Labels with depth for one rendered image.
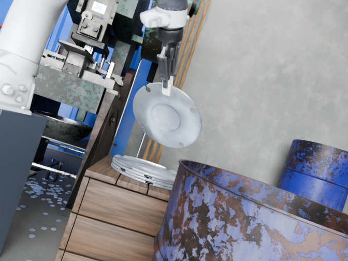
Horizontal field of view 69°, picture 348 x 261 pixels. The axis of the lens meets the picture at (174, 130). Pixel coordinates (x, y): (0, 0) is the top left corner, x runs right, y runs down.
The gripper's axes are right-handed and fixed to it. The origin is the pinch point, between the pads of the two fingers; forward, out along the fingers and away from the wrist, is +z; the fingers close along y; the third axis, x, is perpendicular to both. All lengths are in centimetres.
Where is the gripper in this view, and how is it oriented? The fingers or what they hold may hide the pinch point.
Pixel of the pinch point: (167, 85)
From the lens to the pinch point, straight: 88.6
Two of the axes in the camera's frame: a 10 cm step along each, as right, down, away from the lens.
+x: -9.1, -3.2, 2.7
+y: 4.2, -5.9, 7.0
